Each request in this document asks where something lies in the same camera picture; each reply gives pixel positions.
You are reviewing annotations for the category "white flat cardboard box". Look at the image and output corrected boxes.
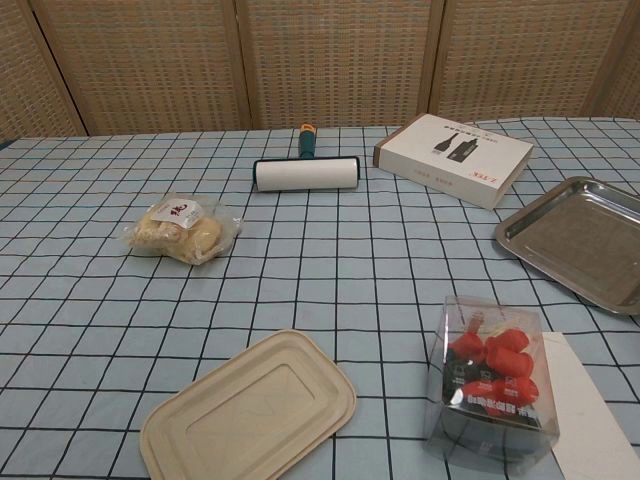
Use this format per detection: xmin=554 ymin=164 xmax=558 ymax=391
xmin=372 ymin=113 xmax=535 ymax=211

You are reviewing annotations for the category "bread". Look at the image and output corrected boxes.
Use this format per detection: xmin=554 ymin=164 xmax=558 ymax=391
xmin=122 ymin=193 xmax=244 ymax=267

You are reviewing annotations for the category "clear box with red caps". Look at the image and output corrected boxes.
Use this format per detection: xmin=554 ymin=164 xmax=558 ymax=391
xmin=423 ymin=294 xmax=561 ymax=457

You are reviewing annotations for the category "blue checked tablecloth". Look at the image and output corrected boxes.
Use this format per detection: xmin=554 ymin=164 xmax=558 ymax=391
xmin=0 ymin=115 xmax=640 ymax=480

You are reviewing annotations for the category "beige pulp food container lid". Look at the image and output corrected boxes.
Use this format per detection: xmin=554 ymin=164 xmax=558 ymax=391
xmin=139 ymin=328 xmax=358 ymax=480

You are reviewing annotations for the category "lint roller with teal handle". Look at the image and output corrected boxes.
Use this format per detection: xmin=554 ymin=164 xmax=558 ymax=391
xmin=252 ymin=123 xmax=360 ymax=194

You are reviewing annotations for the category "white paper sheet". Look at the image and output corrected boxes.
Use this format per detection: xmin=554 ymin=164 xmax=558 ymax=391
xmin=540 ymin=331 xmax=640 ymax=480

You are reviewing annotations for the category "woven rattan folding screen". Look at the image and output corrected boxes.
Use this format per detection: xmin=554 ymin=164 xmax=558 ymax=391
xmin=0 ymin=0 xmax=640 ymax=143

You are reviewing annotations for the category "stainless steel square tray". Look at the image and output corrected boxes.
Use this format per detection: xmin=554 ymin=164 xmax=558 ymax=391
xmin=493 ymin=176 xmax=640 ymax=316

